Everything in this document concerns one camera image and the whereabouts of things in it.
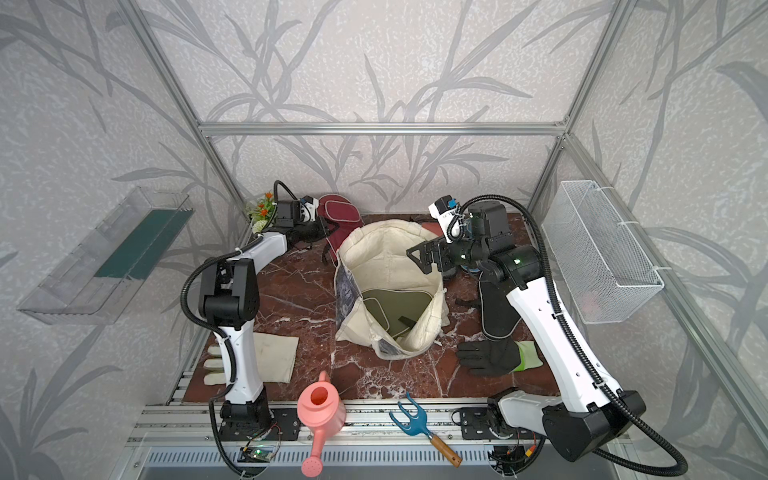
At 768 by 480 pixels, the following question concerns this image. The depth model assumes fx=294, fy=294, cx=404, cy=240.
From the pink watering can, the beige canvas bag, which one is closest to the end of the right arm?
the beige canvas bag

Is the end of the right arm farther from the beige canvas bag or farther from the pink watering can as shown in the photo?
the pink watering can

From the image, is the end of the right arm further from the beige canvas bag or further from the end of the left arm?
the end of the left arm
